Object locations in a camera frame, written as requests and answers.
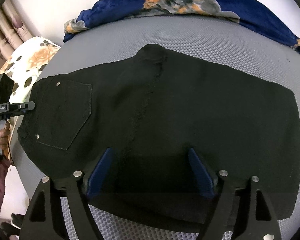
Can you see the black denim pants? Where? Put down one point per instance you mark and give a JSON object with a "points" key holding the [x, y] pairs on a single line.
{"points": [[151, 132]]}

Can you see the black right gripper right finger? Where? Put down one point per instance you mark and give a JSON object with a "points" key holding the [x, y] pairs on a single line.
{"points": [[243, 197]]}

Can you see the floral white orange pillow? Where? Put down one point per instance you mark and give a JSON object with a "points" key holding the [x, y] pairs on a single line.
{"points": [[25, 66]]}

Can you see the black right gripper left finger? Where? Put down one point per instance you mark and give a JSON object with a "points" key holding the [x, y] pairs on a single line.
{"points": [[44, 217]]}

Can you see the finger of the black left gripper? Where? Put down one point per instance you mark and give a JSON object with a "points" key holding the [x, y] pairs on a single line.
{"points": [[17, 109]]}

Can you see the beige curtain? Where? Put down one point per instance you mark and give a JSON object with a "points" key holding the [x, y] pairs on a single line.
{"points": [[13, 32]]}

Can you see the person's left hand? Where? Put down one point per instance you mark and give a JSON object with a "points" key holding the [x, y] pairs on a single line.
{"points": [[4, 134]]}

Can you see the blue floral blanket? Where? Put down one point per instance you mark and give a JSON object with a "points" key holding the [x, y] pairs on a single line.
{"points": [[248, 13]]}

